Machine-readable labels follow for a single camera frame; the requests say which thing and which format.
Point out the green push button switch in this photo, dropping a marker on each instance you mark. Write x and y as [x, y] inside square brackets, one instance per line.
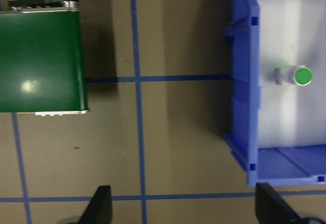
[303, 76]

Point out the white foam liner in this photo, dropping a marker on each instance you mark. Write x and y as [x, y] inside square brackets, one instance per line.
[280, 119]

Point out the blue open-front storage bin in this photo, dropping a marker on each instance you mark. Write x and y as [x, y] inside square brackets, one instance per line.
[244, 94]

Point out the green belt conveyor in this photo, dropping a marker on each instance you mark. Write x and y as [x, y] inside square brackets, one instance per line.
[38, 56]

